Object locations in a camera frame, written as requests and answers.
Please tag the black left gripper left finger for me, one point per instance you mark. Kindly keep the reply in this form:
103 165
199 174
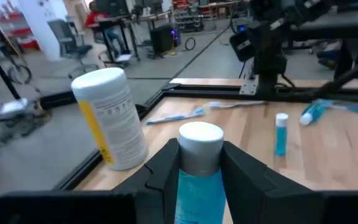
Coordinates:
154 186

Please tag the person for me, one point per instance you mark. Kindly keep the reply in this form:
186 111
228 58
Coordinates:
96 18

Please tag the blue white toothbrush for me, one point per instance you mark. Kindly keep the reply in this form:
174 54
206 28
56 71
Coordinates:
353 108
179 117

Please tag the black computer tower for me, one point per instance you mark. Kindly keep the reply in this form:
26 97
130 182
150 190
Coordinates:
163 39

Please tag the black desk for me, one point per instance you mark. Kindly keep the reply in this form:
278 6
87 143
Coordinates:
135 17

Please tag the white wipes canister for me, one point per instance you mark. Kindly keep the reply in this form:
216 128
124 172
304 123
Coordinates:
113 124

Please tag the red storage rack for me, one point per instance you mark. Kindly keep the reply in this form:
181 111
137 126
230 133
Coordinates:
26 42

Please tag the metal storage shelf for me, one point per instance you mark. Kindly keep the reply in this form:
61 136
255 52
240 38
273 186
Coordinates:
188 18

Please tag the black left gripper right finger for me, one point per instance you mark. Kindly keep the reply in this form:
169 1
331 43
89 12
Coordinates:
253 199

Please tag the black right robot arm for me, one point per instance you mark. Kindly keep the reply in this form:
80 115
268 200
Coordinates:
269 62

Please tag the black office chair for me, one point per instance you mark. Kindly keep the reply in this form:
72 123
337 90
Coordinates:
64 31

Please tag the white pillar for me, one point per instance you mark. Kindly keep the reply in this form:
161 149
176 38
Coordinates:
42 31

